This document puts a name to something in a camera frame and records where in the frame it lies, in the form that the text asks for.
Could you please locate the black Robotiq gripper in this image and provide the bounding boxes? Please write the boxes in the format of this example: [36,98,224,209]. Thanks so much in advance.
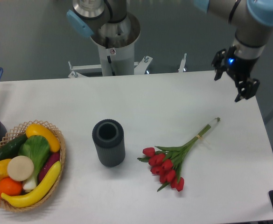
[211,46,260,102]

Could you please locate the red tulip bouquet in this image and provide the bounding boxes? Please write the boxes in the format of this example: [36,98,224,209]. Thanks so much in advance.
[137,117,221,192]

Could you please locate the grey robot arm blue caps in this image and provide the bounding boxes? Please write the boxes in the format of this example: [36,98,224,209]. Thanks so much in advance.
[66,0,273,102]

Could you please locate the dark grey ribbed vase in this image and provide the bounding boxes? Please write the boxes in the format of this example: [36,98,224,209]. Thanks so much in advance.
[92,119,126,167]

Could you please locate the purple sweet potato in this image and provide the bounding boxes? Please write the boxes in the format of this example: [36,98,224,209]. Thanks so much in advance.
[38,152,60,183]

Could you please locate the green bok choy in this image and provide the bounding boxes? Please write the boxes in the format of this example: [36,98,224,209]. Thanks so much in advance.
[18,135,50,192]

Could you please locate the yellow banana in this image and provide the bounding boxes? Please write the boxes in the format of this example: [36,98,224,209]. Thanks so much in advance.
[1,161,62,208]

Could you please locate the woven wicker basket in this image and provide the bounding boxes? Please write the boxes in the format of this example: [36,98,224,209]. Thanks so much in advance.
[0,120,66,212]

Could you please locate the beige round disc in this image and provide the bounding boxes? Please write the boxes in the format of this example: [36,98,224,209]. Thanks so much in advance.
[7,155,34,182]

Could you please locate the green cucumber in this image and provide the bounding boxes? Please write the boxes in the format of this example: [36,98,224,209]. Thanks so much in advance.
[0,134,28,161]

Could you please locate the orange fruit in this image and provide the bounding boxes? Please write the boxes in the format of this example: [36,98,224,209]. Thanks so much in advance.
[0,177,22,198]

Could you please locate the white metal mounting frame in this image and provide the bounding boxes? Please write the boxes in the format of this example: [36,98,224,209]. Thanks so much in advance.
[68,53,188,78]

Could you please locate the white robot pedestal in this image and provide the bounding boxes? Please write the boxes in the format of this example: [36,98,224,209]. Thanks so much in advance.
[91,12,140,77]

